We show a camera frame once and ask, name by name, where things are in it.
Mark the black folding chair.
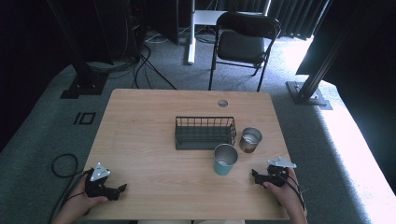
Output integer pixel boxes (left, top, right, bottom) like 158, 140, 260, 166
207, 11, 282, 92

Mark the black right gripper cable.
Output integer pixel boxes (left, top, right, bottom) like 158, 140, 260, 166
276, 171, 307, 216

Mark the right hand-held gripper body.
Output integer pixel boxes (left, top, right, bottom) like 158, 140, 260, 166
266, 156, 298, 189

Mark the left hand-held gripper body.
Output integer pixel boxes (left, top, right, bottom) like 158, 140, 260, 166
84, 161, 121, 202

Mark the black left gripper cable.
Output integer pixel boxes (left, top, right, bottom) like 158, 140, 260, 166
47, 153, 92, 224

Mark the dark grey curtain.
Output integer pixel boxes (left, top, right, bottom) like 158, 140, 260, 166
267, 0, 332, 41

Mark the person's left hand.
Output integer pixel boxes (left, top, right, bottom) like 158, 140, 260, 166
65, 175, 109, 217

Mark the teal steel cup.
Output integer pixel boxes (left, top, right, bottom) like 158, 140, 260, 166
213, 143, 239, 176

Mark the bundle of floor cables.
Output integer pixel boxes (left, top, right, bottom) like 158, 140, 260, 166
86, 26, 178, 91

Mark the silver tin can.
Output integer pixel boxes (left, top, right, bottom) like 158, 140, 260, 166
238, 126, 263, 154

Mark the dark green wire basket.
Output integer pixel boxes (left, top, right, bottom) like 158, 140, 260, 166
174, 116, 237, 151

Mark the person's right hand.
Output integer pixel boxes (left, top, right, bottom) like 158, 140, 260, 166
262, 167, 301, 210

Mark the black metal stand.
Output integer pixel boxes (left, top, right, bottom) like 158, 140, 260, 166
46, 0, 110, 100
285, 0, 363, 110

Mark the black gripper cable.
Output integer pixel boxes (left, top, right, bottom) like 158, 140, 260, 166
276, 171, 307, 216
47, 153, 92, 224

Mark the black curtain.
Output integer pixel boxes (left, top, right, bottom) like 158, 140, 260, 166
295, 0, 396, 188
0, 0, 78, 153

